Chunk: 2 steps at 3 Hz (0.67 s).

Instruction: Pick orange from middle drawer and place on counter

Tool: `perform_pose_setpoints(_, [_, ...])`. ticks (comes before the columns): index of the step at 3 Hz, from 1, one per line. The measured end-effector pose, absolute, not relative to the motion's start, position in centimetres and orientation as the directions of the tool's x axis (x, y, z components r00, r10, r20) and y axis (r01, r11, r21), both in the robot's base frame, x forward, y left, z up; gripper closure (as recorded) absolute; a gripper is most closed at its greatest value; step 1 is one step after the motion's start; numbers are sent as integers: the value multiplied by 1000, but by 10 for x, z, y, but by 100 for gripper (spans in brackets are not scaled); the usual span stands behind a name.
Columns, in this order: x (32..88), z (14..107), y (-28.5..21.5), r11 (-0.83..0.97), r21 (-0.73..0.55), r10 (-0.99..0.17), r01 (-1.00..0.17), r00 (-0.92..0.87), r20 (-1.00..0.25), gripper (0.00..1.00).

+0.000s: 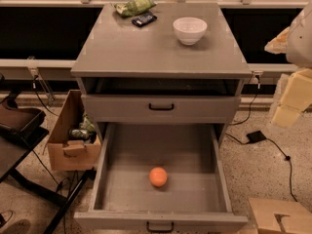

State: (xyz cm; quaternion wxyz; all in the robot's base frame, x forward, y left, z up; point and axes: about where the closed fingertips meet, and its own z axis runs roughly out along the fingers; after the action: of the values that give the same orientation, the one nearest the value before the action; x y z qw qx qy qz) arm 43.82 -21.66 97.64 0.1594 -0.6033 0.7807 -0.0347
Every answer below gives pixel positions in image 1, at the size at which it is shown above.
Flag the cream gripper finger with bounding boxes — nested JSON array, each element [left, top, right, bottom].
[[271, 68, 312, 129], [264, 27, 290, 55]]

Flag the orange fruit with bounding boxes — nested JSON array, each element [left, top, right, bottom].
[[149, 167, 168, 187]]

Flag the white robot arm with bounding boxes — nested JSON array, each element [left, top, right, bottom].
[[264, 3, 312, 129]]

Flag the grey drawer cabinet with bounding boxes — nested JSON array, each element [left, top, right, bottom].
[[71, 3, 251, 137]]

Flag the open grey middle drawer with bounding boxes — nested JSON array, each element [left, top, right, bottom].
[[74, 123, 248, 233]]

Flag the closed grey top drawer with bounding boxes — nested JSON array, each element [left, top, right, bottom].
[[81, 95, 241, 124]]

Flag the black power adapter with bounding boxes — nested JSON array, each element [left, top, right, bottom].
[[247, 131, 266, 143]]

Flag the white bowl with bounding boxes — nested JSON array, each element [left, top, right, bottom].
[[173, 17, 208, 46]]

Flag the cardboard box bottom right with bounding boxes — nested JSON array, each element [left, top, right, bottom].
[[249, 198, 312, 234]]

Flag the cardboard box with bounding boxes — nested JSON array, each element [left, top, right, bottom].
[[249, 198, 312, 234], [47, 90, 101, 171]]

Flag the dark blue snack packet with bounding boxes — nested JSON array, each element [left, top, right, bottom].
[[132, 12, 157, 27]]

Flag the green chip bag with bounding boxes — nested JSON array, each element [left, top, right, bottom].
[[114, 0, 156, 18]]

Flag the green bag in box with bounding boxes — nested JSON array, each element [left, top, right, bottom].
[[79, 114, 96, 133]]

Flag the metal can in box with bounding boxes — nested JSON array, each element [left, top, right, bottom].
[[68, 129, 90, 140]]

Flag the cardboard box on left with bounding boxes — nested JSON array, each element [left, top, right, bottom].
[[47, 90, 101, 171]]

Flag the dark brown tray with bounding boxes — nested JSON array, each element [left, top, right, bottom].
[[0, 98, 46, 140]]

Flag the black table on left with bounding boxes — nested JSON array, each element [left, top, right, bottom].
[[0, 137, 95, 234]]

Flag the shoe bottom left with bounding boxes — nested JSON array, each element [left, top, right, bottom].
[[0, 210, 15, 228]]

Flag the black adapter cable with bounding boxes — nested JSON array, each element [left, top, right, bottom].
[[225, 133, 298, 203]]

